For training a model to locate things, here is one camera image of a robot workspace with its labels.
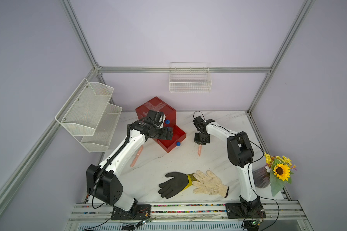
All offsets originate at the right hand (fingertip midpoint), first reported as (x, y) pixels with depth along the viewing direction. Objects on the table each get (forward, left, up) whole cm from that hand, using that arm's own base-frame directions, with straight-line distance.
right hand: (200, 144), depth 101 cm
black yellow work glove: (-29, +20, +2) cm, 36 cm away
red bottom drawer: (+7, +16, +1) cm, 17 cm away
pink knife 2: (-4, +1, 0) cm, 5 cm away
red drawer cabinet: (+19, +31, +23) cm, 43 cm away
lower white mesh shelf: (-11, +58, +23) cm, 64 cm away
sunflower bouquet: (-29, -30, +25) cm, 49 cm away
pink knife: (-8, +44, +1) cm, 44 cm away
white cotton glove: (-28, -2, +1) cm, 28 cm away
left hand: (-6, +24, +20) cm, 32 cm away
